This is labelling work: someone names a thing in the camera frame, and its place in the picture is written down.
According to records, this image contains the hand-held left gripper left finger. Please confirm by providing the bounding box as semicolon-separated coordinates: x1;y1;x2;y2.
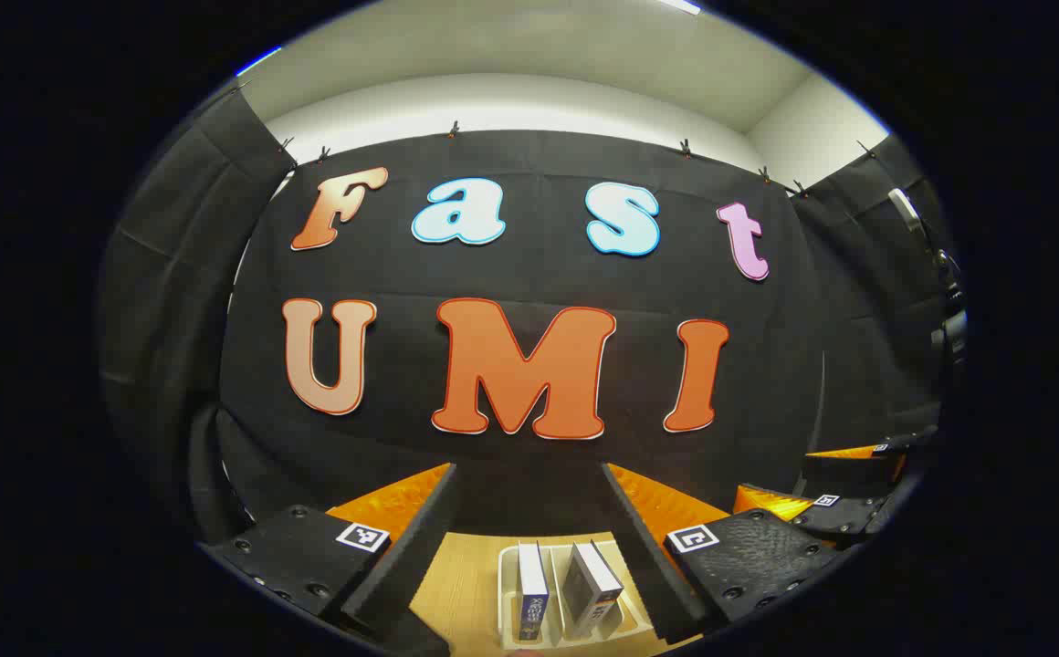
205;463;457;657

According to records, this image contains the row of black cloth clips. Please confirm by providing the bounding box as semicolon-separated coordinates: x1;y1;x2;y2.
237;82;873;197

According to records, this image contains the black backdrop cloth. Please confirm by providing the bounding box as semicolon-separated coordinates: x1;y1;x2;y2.
99;87;950;567

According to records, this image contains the portrait cover book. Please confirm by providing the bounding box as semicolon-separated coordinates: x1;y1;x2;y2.
561;540;624;640

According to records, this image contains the white bookshelf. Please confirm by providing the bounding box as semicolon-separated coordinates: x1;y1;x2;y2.
498;538;654;651

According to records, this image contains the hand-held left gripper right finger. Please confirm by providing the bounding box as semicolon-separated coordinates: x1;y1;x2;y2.
601;463;845;644

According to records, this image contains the blue spine book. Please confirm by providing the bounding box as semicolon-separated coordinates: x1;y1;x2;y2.
516;541;550;644

